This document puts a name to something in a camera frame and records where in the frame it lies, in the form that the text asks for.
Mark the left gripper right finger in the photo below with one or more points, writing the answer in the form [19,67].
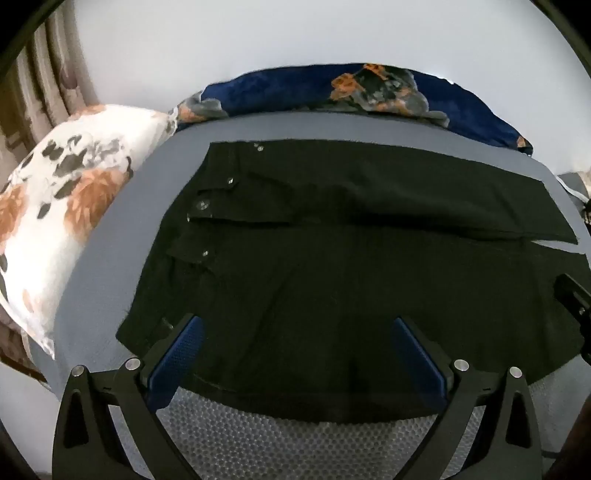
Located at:
[506,444]

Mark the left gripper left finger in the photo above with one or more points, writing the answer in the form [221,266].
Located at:
[86,443]

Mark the black pants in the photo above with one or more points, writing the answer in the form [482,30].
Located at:
[304,260]

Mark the beige curtain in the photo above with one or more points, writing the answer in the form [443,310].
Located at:
[44,79]

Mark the blue floral blanket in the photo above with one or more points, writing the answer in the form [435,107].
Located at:
[357,88]

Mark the white floral pillow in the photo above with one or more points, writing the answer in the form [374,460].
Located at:
[56,197]

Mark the grey mesh mattress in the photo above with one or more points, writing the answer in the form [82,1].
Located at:
[219,442]

